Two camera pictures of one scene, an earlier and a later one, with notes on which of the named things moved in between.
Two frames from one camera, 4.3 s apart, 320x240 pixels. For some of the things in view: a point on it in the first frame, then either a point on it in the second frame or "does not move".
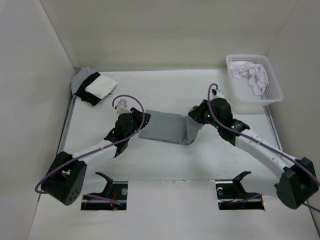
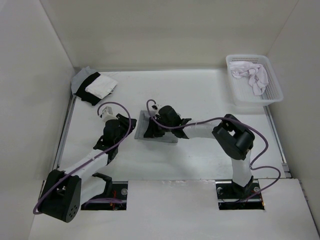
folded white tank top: (101, 86) does not move
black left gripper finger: (147, 117) → (133, 124)
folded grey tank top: (80, 76) does not move
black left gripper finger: (137, 112) → (124, 118)
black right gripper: (197, 114) → (151, 130)
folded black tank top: (85, 96) does not move
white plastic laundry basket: (252, 81) does not move
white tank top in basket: (258, 79) does not move
